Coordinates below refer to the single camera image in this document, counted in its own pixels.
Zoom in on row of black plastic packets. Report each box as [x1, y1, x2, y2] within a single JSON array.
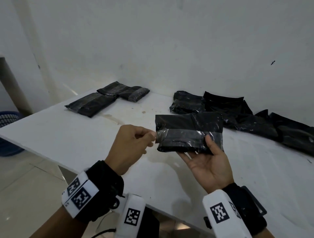
[[169, 91, 314, 157]]

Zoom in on black left wristband with markers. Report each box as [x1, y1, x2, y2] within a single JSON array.
[[61, 161, 125, 224]]

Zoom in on person's right hand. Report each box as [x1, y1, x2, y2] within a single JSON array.
[[176, 134, 235, 195]]

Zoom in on glossy black plastic bag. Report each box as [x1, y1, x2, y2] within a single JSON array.
[[155, 112, 224, 155]]

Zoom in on person's left forearm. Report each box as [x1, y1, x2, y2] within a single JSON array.
[[29, 206, 81, 238]]

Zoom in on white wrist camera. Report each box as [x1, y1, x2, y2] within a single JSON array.
[[115, 194, 147, 238], [202, 189, 253, 238]]

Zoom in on clear tape strip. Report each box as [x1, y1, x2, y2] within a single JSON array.
[[155, 128, 224, 145]]

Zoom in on crinkled black plastic bag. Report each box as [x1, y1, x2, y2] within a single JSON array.
[[117, 86, 150, 102]]

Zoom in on person's left hand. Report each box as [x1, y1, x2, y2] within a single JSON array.
[[105, 124, 157, 176]]

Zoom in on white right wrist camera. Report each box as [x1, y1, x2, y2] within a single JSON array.
[[202, 189, 253, 238]]

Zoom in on person's right forearm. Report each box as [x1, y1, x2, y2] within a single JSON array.
[[255, 227, 273, 238]]

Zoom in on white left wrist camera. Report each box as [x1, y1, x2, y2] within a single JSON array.
[[115, 194, 147, 238]]

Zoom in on black left camera cable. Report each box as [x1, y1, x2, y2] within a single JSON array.
[[91, 228, 116, 238]]

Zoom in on blue plastic basket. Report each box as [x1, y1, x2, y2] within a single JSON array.
[[0, 111, 25, 157]]

